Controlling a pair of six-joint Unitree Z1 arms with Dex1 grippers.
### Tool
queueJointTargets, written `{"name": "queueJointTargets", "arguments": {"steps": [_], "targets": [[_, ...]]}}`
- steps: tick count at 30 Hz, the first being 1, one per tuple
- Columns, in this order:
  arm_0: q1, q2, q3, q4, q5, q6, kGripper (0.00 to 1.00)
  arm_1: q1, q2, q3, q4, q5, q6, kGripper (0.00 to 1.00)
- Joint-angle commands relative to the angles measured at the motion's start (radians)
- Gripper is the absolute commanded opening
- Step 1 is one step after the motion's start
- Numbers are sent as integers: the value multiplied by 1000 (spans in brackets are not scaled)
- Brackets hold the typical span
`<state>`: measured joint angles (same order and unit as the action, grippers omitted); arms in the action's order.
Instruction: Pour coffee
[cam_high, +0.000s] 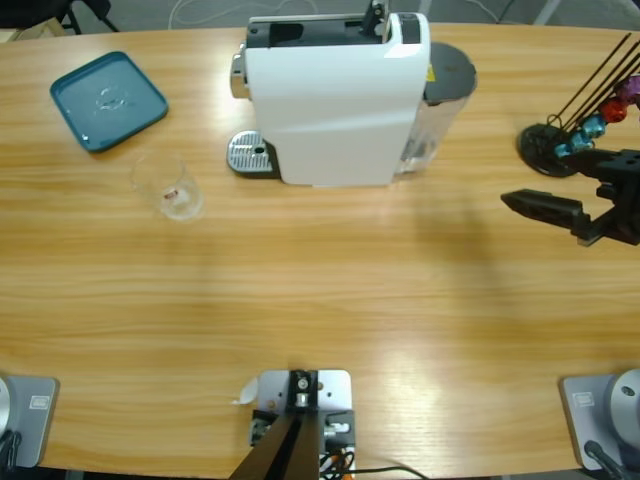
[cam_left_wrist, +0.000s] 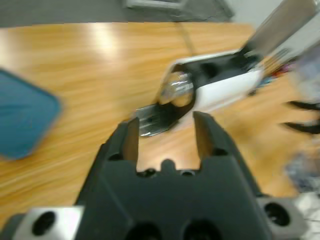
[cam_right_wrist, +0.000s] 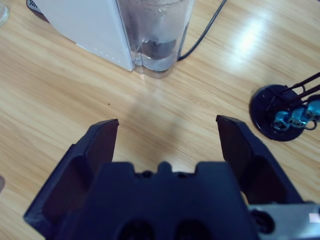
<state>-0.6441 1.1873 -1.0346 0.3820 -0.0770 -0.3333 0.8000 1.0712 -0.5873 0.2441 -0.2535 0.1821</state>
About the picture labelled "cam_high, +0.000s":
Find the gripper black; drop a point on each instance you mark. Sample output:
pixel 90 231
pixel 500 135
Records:
pixel 630 210

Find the white capsule coffee machine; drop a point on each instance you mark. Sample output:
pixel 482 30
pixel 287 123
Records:
pixel 325 110

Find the clear drinking glass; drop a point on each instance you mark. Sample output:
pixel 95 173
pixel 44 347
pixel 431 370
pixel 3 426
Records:
pixel 172 200

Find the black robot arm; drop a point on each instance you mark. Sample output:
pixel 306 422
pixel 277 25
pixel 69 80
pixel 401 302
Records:
pixel 22 11

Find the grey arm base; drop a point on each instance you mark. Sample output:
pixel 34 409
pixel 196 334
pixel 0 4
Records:
pixel 35 415
pixel 590 415

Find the blue coffee capsule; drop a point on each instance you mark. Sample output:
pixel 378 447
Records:
pixel 561 150
pixel 593 126
pixel 580 141

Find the red coffee capsule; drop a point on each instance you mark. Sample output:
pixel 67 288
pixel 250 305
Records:
pixel 614 111

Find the black capsule holder with rods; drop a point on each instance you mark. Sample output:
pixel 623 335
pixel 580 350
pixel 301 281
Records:
pixel 537 145

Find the white paper tag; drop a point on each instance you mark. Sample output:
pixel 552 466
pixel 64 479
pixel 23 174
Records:
pixel 247 392

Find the teal square tray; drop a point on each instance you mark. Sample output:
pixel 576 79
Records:
pixel 75 100

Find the black chair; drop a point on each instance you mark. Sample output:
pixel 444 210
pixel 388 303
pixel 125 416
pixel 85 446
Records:
pixel 87 5

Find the light wooden crate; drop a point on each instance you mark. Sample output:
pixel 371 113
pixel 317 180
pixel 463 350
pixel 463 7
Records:
pixel 35 32

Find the grey metal frame leg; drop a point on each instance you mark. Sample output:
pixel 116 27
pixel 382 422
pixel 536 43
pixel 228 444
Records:
pixel 547 10

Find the white block with dark post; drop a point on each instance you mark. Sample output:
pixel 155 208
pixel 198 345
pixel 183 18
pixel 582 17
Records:
pixel 300 395

